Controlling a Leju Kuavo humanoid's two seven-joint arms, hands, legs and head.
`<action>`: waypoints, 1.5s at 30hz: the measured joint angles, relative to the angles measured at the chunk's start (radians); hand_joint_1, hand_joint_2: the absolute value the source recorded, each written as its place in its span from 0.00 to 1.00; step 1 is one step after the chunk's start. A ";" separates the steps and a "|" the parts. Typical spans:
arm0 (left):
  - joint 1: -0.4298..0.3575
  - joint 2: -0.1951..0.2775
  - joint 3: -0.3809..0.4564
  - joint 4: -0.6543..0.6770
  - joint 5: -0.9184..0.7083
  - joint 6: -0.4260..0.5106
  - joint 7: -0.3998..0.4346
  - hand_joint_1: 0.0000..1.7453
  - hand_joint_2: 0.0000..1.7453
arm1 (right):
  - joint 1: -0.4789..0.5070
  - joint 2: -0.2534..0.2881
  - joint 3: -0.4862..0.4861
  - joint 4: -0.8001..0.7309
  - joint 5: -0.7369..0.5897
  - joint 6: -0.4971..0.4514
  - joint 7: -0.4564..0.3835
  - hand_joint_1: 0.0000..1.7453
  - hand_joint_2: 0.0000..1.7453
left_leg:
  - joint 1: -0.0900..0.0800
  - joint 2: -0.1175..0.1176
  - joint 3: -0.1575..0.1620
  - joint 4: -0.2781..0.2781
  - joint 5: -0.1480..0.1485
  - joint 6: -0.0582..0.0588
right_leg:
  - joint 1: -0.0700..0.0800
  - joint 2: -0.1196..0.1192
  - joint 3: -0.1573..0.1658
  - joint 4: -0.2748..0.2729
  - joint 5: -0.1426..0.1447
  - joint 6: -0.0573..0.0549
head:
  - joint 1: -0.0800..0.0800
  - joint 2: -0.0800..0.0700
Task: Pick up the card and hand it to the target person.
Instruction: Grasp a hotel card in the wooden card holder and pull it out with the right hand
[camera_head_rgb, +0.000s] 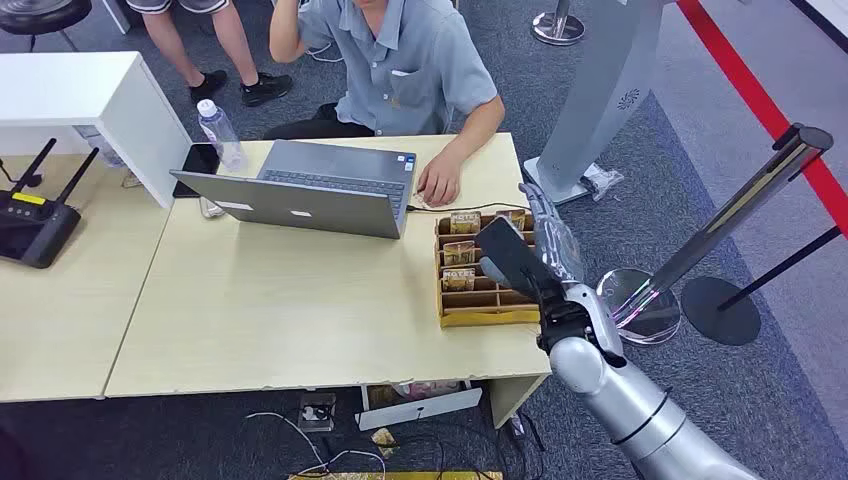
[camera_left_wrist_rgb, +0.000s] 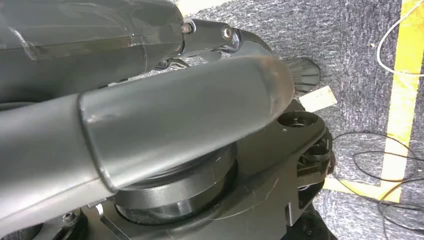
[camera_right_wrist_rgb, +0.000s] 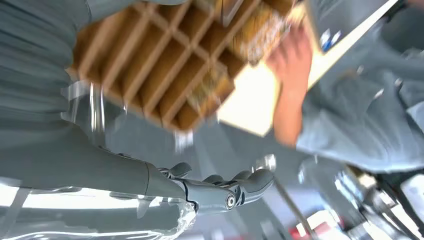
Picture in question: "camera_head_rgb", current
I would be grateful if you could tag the person's left hand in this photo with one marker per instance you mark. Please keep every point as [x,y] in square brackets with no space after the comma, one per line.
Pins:
[438,182]

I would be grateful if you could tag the right robot hand grey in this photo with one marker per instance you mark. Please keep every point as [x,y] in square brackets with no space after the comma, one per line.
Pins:
[510,258]

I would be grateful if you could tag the person's left forearm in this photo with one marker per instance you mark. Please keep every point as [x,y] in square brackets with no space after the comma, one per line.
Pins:
[474,129]

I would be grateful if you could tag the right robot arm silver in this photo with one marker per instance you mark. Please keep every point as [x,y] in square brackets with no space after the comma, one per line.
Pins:
[636,411]

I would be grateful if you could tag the person's right forearm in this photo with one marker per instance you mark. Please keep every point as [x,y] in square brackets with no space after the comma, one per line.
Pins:
[286,33]

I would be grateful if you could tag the gold hotel key card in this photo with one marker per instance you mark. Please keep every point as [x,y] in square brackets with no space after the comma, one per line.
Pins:
[458,254]
[458,280]
[465,222]
[511,218]

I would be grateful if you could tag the seated person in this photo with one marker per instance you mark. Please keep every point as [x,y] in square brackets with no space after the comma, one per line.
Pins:
[404,73]

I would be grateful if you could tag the standing person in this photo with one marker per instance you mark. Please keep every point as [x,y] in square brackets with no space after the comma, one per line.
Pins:
[225,40]

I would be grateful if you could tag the clear plastic film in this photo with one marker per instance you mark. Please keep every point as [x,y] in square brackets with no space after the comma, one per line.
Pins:
[560,248]

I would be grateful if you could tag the crumpled clear plastic bag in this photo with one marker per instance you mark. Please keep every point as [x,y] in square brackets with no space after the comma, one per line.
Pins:
[601,180]

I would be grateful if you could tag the grey laptop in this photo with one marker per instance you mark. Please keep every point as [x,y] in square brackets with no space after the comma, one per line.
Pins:
[298,208]

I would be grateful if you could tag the white drawer box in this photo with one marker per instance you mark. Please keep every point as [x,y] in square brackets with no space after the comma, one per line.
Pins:
[424,407]

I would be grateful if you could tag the grey kiosk stand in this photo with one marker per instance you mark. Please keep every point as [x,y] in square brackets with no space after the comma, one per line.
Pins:
[596,99]

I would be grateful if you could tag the clear water bottle white cap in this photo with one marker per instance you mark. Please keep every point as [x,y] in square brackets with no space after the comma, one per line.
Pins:
[222,139]

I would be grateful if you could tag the small gold paper scrap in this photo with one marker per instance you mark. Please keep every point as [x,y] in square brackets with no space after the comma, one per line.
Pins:
[384,440]

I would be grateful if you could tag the black smartphone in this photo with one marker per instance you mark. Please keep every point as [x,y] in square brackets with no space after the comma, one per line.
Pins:
[197,162]

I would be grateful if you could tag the floor socket box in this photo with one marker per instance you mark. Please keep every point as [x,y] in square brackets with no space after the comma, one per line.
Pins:
[316,412]

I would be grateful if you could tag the red barrier belt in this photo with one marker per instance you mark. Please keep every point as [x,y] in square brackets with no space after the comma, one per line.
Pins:
[735,73]

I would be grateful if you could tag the white desk cabinet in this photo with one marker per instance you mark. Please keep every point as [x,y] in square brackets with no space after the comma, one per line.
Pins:
[79,93]

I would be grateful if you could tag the black router with antennas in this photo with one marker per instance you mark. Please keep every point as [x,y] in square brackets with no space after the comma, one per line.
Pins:
[33,225]

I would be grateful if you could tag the black round stool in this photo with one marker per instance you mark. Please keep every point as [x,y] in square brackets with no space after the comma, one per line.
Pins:
[40,14]

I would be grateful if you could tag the chrome stanchion post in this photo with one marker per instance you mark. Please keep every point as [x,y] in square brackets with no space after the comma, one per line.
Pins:
[729,222]
[558,26]

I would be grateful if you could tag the black stanchion post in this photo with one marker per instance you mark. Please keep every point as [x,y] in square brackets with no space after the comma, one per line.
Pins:
[721,311]

